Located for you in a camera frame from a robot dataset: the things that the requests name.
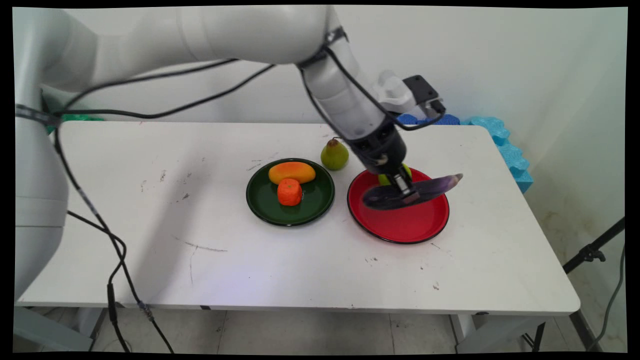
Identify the orange-yellow toy mango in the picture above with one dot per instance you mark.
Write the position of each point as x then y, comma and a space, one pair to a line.
291, 172

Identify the orange toy tangerine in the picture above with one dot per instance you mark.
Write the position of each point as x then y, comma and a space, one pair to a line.
289, 193

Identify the green toy pear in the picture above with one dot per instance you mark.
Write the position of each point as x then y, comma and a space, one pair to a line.
334, 156

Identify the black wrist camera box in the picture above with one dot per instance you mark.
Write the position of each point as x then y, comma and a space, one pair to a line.
422, 92

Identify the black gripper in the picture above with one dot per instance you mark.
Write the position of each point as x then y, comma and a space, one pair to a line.
380, 147

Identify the red round plate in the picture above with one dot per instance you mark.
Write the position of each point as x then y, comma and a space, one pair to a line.
405, 222

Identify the green foam piece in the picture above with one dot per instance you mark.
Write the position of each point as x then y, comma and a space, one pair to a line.
75, 119

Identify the purple toy eggplant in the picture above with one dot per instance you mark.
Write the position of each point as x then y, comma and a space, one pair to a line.
435, 187

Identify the black tripod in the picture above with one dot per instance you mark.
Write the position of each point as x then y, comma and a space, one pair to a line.
592, 252

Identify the dark green round plate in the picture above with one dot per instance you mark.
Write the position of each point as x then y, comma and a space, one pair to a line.
265, 202

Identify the white table leg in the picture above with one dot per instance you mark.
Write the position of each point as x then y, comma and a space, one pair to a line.
55, 330
480, 332

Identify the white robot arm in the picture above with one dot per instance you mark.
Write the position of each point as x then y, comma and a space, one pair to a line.
225, 30

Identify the blue foam padding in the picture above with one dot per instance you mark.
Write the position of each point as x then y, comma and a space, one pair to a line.
510, 150

